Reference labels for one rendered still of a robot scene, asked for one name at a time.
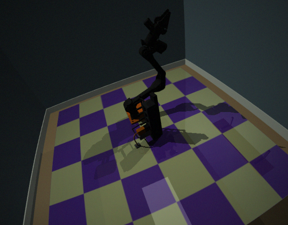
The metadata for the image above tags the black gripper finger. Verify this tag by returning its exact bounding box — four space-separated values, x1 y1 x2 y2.
157 11 171 29
156 9 169 20

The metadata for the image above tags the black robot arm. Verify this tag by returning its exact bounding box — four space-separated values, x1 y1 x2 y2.
123 18 167 120

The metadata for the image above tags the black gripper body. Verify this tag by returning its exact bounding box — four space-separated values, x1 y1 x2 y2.
148 17 167 39

